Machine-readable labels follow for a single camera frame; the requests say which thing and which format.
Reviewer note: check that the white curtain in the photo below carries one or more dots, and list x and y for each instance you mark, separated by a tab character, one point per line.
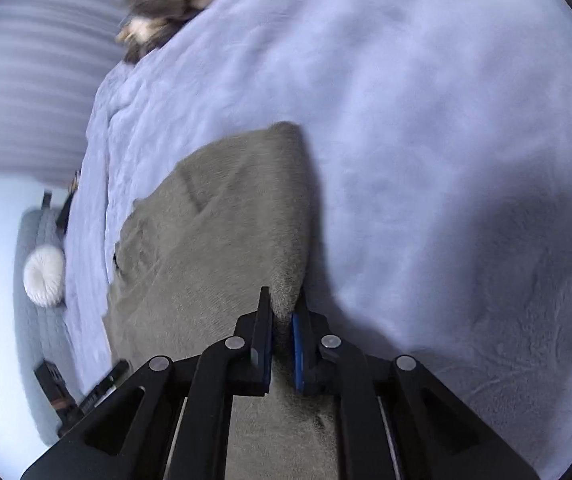
54	54

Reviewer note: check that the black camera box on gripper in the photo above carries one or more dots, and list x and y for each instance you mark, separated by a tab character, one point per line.
52	384

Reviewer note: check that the grey quilted sofa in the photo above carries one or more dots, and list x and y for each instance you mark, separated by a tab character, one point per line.
41	333

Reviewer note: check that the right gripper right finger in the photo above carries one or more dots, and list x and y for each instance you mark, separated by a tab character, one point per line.
394	419

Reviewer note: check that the olive knit sweater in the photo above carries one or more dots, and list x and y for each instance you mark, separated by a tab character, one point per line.
192	257

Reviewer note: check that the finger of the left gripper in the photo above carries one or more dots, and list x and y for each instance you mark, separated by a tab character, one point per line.
110	381

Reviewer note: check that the white round pleated cushion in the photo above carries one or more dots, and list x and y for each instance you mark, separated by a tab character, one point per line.
44	276

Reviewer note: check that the lavender plush blanket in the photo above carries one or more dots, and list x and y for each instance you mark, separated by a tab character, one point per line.
441	137

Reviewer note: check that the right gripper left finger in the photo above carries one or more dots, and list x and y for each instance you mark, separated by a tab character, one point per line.
170	419

